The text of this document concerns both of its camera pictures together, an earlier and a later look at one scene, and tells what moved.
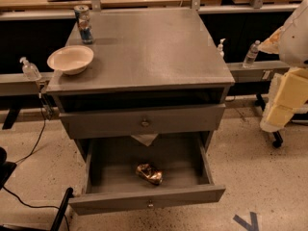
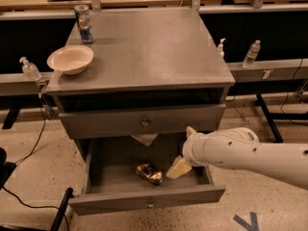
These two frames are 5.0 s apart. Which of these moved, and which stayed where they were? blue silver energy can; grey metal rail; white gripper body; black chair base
Moved: white gripper body
Stayed: blue silver energy can; black chair base; grey metal rail
